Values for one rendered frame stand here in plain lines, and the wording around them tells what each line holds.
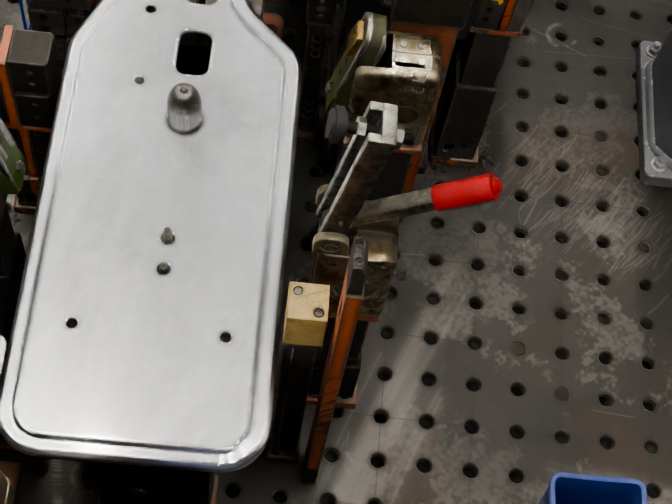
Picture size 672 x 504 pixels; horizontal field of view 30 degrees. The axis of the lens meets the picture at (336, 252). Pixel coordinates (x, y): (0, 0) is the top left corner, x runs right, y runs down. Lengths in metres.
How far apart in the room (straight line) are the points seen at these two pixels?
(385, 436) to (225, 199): 0.37
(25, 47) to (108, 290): 0.28
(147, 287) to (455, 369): 0.45
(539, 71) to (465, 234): 0.26
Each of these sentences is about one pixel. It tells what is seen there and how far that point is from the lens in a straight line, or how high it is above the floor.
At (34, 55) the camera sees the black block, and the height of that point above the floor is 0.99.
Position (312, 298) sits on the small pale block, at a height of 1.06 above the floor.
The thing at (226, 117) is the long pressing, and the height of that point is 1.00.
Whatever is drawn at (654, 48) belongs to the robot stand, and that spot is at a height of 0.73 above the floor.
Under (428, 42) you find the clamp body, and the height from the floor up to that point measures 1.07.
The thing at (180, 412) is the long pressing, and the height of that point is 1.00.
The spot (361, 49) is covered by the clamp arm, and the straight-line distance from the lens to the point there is 1.11.
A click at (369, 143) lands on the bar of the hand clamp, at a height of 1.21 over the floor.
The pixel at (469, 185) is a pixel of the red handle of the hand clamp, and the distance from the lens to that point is 0.99.
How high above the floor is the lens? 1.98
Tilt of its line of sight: 62 degrees down
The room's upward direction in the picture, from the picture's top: 11 degrees clockwise
